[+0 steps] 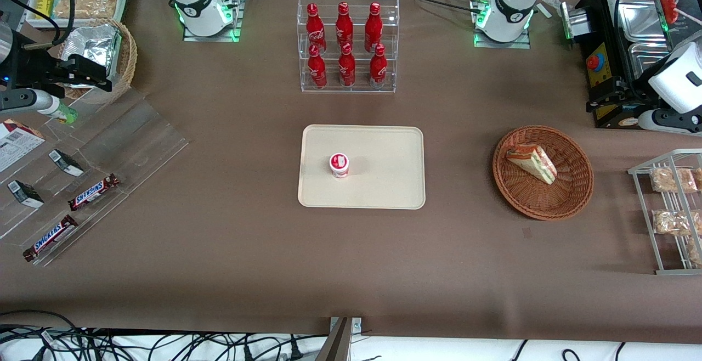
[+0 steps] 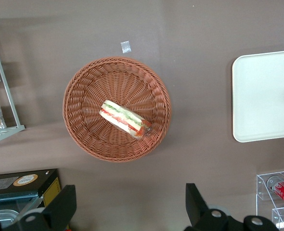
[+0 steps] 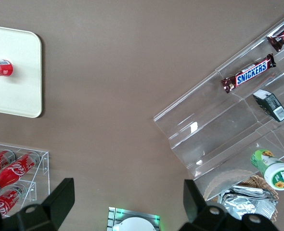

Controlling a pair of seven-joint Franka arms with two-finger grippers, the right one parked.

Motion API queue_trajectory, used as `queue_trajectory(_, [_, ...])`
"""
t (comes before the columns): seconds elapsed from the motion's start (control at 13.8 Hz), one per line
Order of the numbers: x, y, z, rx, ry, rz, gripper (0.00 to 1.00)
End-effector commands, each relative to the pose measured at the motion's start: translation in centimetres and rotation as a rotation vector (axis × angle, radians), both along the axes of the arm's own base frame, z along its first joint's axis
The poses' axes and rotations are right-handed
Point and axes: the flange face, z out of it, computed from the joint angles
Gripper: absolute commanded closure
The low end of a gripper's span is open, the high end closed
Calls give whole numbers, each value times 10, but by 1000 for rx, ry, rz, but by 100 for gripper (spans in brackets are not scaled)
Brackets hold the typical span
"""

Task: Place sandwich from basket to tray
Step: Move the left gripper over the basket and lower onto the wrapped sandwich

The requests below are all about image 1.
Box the red white yogurt cup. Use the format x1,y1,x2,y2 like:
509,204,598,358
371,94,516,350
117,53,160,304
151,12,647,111
329,153,350,179

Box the brown snickers bar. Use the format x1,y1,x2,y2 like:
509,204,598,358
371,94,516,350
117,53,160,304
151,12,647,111
67,173,120,212
22,215,79,263

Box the metal table bracket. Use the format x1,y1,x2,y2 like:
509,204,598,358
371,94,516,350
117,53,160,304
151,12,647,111
315,316,363,361

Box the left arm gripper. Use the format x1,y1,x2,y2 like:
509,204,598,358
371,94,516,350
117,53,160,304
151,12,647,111
586,77,642,115

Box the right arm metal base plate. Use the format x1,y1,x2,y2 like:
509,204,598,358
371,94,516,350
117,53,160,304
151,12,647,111
183,0,243,42

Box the steel warmer tray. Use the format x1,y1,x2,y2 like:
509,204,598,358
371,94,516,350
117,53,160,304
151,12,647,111
617,0,667,43
628,43,672,77

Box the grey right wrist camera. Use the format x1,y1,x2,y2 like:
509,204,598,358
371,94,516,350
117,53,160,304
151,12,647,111
0,89,61,116

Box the beige plastic tray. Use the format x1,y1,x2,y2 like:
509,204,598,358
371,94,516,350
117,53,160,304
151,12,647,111
298,125,426,210

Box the red skewered food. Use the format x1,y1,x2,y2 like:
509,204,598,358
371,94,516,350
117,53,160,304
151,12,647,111
660,0,681,25

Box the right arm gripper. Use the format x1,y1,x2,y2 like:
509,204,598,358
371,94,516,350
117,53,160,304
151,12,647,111
8,47,114,92

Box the clear acrylic display stand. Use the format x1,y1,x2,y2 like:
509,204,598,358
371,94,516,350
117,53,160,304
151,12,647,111
0,87,190,267

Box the silver foil bag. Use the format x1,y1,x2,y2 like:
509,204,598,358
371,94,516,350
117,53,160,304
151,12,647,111
60,24,122,87

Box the black food warmer case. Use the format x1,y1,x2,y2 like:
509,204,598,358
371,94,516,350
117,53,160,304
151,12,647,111
570,0,702,129

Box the brown wicker basket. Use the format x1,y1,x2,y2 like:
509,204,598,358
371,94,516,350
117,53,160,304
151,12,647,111
492,125,595,221

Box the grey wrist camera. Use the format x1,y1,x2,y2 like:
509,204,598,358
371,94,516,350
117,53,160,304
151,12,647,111
638,109,702,134
0,89,61,116

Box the clear acrylic bottle rack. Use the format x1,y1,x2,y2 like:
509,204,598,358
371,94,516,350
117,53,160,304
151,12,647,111
297,0,400,94

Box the red cola bottle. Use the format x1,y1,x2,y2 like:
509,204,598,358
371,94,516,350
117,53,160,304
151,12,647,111
336,2,354,49
307,44,328,89
338,43,356,87
369,44,388,88
306,3,327,54
365,3,383,53

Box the small black white box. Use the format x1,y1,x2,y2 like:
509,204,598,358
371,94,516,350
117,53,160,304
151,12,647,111
48,149,84,177
7,180,44,208

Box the small silver metal box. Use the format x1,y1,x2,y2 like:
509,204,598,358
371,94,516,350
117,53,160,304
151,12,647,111
559,2,591,41

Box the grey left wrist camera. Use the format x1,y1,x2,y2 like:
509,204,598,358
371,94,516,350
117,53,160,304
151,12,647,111
638,109,702,134

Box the triangular sandwich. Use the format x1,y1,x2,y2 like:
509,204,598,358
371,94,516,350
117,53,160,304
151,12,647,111
505,133,558,185

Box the red white printed box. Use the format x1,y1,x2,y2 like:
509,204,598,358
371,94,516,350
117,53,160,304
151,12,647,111
0,119,46,173

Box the pale wicker basket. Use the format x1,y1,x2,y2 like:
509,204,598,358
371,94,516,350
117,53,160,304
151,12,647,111
58,18,138,101

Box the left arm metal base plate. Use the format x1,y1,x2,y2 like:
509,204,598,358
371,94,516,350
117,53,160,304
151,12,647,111
473,0,531,50

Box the green small package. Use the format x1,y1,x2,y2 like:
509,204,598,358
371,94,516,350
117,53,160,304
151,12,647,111
54,103,78,125

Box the tangled black cables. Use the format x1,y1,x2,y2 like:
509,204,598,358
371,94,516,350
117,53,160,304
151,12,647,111
0,310,330,361

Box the grey metal wire rack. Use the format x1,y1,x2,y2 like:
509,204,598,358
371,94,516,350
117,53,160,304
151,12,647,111
627,149,702,275

